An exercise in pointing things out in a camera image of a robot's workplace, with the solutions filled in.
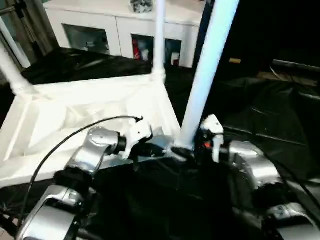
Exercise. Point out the white plastic table top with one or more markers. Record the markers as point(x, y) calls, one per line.
point(65, 115)

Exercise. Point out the white plastic table leg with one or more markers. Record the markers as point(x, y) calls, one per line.
point(15, 77)
point(210, 60)
point(159, 40)

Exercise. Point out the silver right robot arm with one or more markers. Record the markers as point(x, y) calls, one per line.
point(255, 167)

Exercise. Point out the small yellow label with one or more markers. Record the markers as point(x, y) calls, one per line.
point(235, 61)

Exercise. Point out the small white cup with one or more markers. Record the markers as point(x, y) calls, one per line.
point(175, 59)

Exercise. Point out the red bottle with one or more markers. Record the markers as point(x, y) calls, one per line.
point(136, 50)

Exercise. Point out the white glass-door cabinet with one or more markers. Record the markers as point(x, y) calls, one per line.
point(100, 22)

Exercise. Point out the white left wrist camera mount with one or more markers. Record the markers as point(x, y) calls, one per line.
point(139, 132)

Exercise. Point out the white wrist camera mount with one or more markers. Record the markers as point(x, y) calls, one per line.
point(212, 127)
point(139, 132)

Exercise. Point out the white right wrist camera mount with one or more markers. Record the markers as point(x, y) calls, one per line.
point(212, 127)

